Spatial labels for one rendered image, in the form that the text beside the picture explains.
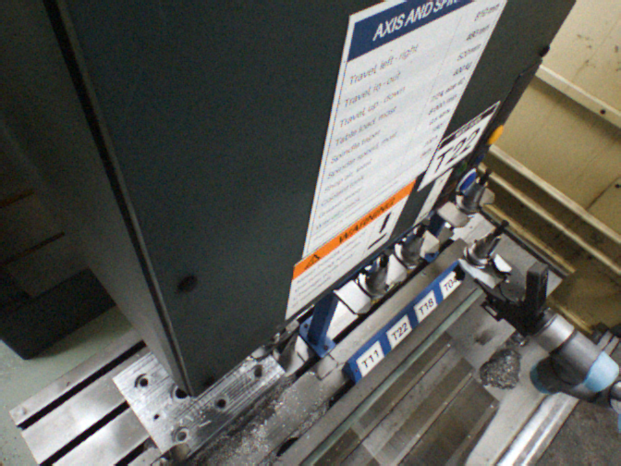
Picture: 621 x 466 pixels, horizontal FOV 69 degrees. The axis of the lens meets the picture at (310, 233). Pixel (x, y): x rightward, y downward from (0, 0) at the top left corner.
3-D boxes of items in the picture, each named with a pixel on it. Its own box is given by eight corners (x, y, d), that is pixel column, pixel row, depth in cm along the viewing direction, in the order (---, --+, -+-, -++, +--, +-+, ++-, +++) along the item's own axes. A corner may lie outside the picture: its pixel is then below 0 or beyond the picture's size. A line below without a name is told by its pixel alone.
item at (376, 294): (368, 266, 94) (371, 261, 92) (392, 284, 93) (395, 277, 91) (351, 287, 91) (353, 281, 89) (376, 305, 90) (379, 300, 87)
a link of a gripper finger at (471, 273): (444, 278, 102) (481, 301, 100) (456, 265, 97) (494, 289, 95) (450, 269, 103) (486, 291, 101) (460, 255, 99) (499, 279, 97)
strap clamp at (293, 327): (297, 341, 115) (303, 316, 103) (256, 374, 109) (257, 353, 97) (288, 332, 116) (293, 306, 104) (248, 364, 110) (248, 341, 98)
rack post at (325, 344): (335, 346, 115) (360, 292, 91) (321, 359, 113) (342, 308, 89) (310, 318, 119) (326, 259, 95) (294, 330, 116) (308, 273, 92)
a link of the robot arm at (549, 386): (573, 407, 102) (604, 396, 93) (524, 389, 103) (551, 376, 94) (573, 374, 106) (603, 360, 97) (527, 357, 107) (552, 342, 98)
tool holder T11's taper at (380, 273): (371, 265, 92) (380, 248, 86) (390, 278, 90) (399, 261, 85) (359, 280, 89) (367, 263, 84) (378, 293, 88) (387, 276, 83)
